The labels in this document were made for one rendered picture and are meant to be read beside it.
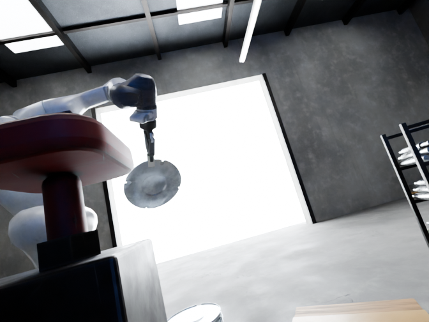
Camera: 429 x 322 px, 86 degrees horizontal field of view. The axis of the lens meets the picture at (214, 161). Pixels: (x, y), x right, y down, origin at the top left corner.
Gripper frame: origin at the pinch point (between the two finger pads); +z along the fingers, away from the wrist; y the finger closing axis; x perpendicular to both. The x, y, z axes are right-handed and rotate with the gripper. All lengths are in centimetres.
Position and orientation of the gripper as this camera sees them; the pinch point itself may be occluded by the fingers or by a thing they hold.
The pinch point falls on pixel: (150, 160)
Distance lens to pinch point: 113.8
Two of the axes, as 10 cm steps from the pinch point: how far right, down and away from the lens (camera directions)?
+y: -4.5, -4.6, 7.6
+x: -8.9, 1.7, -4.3
